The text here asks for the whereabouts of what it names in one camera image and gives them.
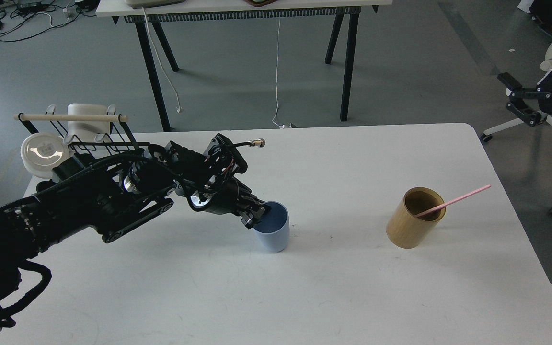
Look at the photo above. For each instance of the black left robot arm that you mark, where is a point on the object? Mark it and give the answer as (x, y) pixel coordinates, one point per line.
(115, 195)

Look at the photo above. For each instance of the bamboo cylinder holder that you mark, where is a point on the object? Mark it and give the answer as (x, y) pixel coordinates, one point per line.
(405, 229)

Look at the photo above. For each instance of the white bowl in rack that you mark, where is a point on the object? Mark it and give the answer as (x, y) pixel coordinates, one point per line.
(42, 152)

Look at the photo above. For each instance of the background table with black legs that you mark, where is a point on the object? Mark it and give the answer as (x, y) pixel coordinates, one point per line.
(211, 10)

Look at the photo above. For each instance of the pink chopstick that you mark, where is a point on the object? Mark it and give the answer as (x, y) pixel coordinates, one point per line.
(451, 202)

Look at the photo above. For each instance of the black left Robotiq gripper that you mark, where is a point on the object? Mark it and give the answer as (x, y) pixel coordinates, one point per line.
(235, 198)

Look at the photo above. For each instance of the black wire dish rack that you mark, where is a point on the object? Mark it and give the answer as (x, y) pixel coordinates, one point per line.
(118, 141)

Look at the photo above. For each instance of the blue plastic cup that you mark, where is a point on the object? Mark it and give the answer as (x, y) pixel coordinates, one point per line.
(273, 228)

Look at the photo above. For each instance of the white cup in rack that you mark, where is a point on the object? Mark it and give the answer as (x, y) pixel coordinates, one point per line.
(87, 131)

